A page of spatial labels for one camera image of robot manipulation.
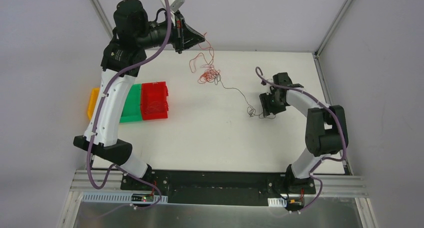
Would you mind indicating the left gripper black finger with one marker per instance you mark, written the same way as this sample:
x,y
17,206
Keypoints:
x,y
191,34
187,44

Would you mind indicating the right controller circuit board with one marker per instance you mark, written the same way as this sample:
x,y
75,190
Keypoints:
x,y
294,206

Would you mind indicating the controller circuit board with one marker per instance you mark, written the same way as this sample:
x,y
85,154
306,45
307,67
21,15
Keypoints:
x,y
142,198
294,206

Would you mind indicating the yellow plastic bin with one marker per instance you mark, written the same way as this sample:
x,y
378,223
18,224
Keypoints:
x,y
92,102

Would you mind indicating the white slotted cable duct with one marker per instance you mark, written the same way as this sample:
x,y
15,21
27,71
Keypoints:
x,y
277,202
119,198

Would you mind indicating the left white slotted cable duct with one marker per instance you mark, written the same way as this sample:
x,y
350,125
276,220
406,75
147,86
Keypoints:
x,y
119,198

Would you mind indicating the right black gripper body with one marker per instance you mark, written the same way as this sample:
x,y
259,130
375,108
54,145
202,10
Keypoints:
x,y
269,104

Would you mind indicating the green plastic bin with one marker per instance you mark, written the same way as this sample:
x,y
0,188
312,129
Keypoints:
x,y
132,106

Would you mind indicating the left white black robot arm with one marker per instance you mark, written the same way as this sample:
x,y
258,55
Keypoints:
x,y
133,34

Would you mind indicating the left controller circuit board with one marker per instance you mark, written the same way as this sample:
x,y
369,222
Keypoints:
x,y
142,198

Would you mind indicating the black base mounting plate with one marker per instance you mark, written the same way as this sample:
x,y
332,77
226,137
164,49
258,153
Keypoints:
x,y
226,188

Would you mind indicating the red plastic bin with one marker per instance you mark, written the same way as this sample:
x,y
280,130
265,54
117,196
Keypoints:
x,y
154,104

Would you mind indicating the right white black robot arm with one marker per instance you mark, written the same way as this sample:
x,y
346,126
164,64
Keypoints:
x,y
325,131

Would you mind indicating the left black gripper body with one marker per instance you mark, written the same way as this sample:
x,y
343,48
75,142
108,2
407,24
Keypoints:
x,y
179,32

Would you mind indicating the right white slotted cable duct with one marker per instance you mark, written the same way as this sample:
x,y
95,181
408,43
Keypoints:
x,y
277,202

